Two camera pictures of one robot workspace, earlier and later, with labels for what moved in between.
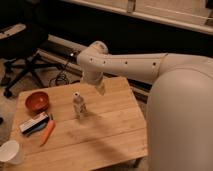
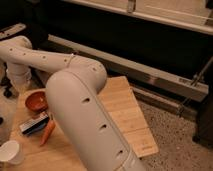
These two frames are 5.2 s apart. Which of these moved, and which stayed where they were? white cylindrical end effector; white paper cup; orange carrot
Moved: white cylindrical end effector
Stayed: white paper cup; orange carrot
